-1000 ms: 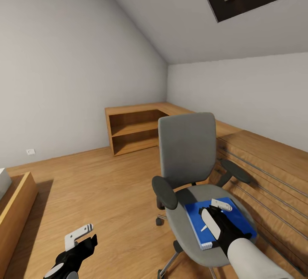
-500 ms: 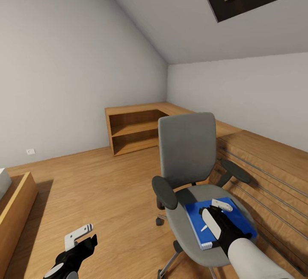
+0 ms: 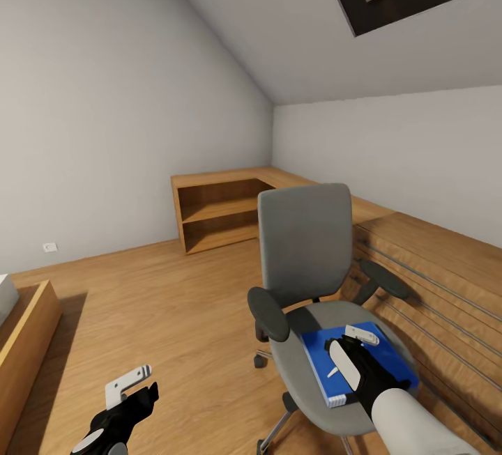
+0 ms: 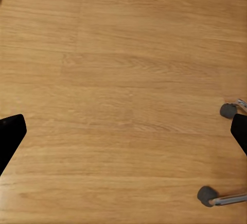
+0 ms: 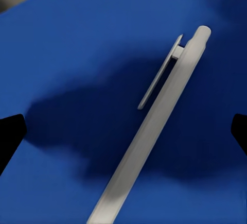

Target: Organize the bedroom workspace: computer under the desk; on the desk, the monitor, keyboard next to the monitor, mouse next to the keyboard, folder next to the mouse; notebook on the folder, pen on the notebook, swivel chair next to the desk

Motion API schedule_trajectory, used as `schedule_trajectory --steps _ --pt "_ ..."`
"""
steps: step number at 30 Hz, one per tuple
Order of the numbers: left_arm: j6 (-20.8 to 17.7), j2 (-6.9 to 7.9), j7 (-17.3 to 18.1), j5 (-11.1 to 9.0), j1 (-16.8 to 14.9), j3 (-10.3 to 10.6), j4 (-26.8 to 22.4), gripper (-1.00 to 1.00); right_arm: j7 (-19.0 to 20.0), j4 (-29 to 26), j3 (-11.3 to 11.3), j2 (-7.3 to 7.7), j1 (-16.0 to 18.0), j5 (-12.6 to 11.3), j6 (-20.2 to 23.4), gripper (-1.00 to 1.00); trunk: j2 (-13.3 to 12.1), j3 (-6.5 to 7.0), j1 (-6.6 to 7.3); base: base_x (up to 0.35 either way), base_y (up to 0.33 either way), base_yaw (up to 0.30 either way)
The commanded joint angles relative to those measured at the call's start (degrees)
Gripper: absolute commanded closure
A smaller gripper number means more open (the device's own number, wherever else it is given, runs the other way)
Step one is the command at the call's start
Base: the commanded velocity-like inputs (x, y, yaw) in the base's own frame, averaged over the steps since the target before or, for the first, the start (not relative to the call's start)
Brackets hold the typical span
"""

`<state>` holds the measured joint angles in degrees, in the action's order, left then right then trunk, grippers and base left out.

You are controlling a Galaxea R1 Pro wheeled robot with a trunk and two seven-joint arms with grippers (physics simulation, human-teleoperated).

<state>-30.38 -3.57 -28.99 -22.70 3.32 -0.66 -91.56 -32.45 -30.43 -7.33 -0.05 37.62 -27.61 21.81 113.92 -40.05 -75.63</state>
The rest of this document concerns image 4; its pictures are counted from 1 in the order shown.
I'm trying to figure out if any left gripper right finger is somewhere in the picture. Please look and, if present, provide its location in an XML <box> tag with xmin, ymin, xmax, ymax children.
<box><xmin>231</xmin><ymin>113</ymin><xmax>247</xmax><ymax>155</ymax></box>

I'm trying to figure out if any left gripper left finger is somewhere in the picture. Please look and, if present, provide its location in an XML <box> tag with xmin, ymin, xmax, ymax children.
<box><xmin>0</xmin><ymin>114</ymin><xmax>27</xmax><ymax>176</ymax></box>

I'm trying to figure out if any swivel chair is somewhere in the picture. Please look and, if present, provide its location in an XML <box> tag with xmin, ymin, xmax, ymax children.
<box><xmin>197</xmin><ymin>99</ymin><xmax>247</xmax><ymax>208</ymax></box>

